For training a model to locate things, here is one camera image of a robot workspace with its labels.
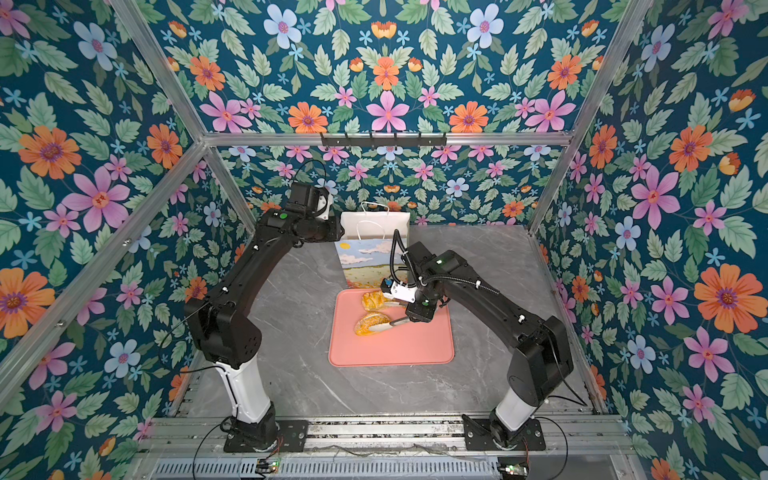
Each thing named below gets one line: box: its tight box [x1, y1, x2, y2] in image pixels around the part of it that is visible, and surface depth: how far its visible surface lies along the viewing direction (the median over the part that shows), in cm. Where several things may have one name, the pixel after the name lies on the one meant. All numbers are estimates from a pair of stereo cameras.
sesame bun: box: [354, 312, 391, 336], surface depth 90 cm
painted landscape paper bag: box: [334, 201, 410, 289], surface depth 90 cm
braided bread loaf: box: [361, 290, 386, 311], surface depth 96 cm
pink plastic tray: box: [328, 288, 375, 367], surface depth 93 cm
